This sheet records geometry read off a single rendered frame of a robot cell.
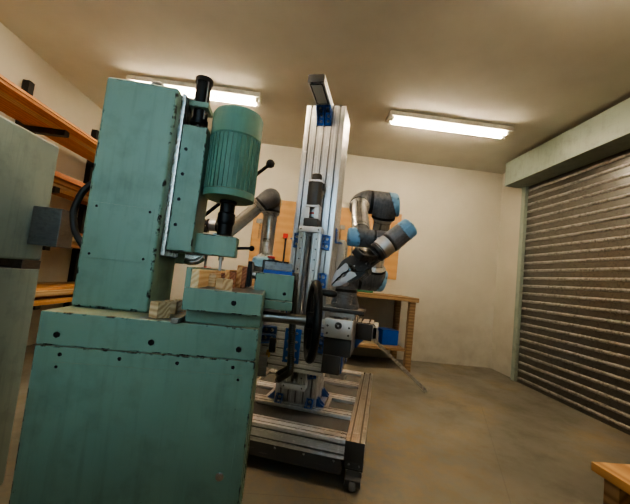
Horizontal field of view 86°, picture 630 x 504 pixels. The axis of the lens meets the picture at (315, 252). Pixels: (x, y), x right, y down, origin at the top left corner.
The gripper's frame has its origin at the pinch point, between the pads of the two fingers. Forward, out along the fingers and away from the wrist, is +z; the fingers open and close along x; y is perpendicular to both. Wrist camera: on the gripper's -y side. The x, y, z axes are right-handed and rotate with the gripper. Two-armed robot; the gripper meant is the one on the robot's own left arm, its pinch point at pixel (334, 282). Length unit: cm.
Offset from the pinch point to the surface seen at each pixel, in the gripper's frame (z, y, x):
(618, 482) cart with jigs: -25, 7, -89
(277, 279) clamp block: 15.1, -5.7, 11.3
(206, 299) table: 32.7, -30.0, 7.4
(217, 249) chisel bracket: 25.1, -15.6, 28.9
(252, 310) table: 24.8, -25.4, -1.3
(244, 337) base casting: 31.5, -19.9, -4.0
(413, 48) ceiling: -161, 62, 129
